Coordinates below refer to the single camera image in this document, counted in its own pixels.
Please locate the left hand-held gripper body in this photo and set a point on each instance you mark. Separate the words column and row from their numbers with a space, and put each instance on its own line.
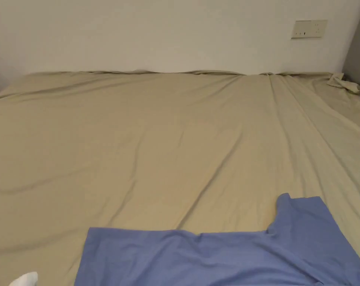
column 24, row 279

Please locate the bed with beige sheet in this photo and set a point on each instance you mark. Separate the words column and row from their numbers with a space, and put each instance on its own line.
column 156, row 140

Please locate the blue shirt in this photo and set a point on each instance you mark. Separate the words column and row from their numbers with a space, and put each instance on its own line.
column 215, row 259

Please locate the beige wall switch panel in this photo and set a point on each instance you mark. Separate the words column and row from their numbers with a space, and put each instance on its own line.
column 309, row 29

